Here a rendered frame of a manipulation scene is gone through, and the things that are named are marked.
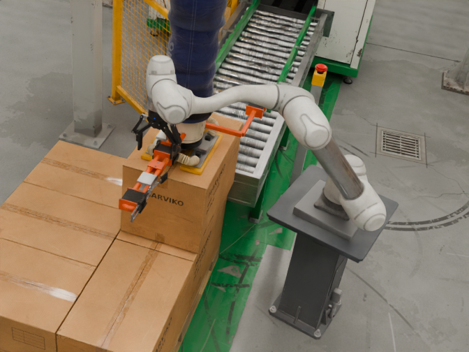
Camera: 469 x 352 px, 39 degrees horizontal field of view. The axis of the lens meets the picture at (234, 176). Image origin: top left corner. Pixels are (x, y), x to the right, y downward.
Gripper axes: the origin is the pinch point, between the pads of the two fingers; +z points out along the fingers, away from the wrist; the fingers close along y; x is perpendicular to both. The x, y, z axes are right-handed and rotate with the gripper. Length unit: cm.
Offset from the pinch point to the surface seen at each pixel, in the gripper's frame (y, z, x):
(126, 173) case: 19.2, 30.4, -17.0
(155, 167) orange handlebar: 1.2, 11.4, -3.8
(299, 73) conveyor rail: -28, 61, -204
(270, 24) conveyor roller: 11, 66, -279
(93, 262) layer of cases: 24, 67, 7
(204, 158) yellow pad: -11.5, 24.1, -34.6
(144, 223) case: 9, 57, -17
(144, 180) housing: 1.6, 11.1, 6.4
